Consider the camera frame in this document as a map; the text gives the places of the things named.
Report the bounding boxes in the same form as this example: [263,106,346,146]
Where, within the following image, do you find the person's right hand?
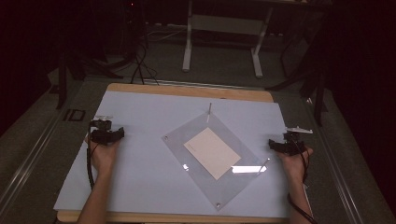
[276,147,314,185]

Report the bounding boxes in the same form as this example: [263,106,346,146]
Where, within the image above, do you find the metal floor strip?
[142,78,266,91]

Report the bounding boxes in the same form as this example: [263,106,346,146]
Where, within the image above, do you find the black floor bracket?
[63,108,87,122]

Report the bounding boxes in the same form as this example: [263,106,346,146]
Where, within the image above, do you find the metal floor rail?
[302,97,366,224]
[0,104,71,214]

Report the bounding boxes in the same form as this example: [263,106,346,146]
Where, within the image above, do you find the person's left hand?
[85,133,121,177]

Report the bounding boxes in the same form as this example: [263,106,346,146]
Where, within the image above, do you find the photo print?
[183,126,243,181]

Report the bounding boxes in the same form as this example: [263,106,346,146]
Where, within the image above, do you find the white floor cable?
[146,28,189,43]

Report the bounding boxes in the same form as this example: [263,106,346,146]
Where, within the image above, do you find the clear acrylic photo frame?
[162,102,271,212]

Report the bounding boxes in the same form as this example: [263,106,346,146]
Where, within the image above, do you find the wooden table board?
[56,82,291,224]

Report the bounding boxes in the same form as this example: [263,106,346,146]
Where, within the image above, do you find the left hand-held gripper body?
[89,115,117,146]

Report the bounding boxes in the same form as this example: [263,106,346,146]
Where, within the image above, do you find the black metal stand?
[55,36,125,110]
[264,15,332,127]

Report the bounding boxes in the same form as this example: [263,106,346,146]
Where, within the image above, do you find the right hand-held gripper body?
[280,126,314,157]

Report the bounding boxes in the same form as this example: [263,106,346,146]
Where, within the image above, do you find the white table sheet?
[53,90,313,219]

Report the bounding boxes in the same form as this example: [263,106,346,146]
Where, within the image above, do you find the white desk frame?
[181,0,276,79]

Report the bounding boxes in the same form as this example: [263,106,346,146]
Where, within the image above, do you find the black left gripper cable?
[86,133,100,190]

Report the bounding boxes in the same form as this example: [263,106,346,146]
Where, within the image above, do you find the black floor cables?
[130,36,161,86]

